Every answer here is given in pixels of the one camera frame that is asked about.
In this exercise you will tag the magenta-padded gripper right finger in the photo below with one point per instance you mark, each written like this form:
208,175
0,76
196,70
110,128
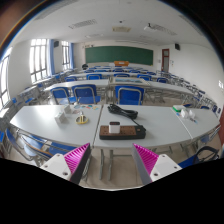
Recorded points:
160,165

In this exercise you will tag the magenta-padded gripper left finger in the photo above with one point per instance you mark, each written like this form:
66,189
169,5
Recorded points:
60,165

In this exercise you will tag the black-framed blue chair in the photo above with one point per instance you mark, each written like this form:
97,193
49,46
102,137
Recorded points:
188,162

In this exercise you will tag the blue metal-framed chair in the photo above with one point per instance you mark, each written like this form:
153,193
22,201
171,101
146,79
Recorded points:
204,136
33,143
129,96
86,94
61,94

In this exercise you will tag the small white box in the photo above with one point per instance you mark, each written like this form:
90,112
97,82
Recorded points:
68,109
60,117

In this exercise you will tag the yellow tape roll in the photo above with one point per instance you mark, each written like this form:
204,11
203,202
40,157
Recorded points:
81,120

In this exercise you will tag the white printed carton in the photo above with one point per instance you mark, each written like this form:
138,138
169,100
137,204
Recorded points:
184,113
192,114

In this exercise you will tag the green and white flat box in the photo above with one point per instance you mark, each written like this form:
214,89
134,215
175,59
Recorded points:
178,107

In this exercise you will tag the brown wooden door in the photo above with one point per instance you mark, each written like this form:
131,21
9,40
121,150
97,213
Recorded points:
165,61
222,121

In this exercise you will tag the grey classroom desks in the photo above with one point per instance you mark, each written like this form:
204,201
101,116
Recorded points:
83,83

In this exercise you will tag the grey framed desk panel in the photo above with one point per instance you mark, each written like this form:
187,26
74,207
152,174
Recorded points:
131,80

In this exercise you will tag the blue classroom chairs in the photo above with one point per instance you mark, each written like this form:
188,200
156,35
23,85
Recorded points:
94,76

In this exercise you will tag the multi-pane classroom window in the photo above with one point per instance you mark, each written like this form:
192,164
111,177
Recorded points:
65,55
38,60

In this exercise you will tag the blue curtain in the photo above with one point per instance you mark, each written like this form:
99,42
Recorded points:
71,55
52,56

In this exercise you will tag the orange lectern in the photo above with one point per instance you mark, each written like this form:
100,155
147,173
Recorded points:
121,63

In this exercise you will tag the green chalkboard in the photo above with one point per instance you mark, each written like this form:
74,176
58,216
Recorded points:
118,55

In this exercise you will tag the white ceiling projector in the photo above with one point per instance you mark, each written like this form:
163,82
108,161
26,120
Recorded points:
148,26

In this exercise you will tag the ceiling air conditioner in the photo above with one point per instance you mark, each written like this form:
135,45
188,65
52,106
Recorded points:
121,29

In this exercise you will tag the ceiling light panels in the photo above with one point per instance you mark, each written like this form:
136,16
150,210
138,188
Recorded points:
83,23

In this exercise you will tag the black wall speaker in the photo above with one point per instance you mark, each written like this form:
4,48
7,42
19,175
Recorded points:
56,43
177,46

